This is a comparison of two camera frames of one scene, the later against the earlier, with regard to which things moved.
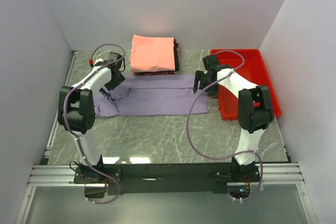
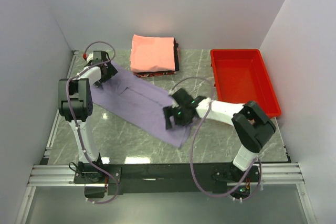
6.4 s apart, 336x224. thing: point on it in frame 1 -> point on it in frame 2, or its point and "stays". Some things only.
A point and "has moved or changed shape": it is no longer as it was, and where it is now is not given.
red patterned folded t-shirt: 139,74 stays
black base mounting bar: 173,178 stays
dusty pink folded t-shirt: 178,50 stays
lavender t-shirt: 151,94 has moved or changed shape
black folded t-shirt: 177,63 stays
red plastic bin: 253,70 stays
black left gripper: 111,87 -> 111,72
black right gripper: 199,76 -> 169,112
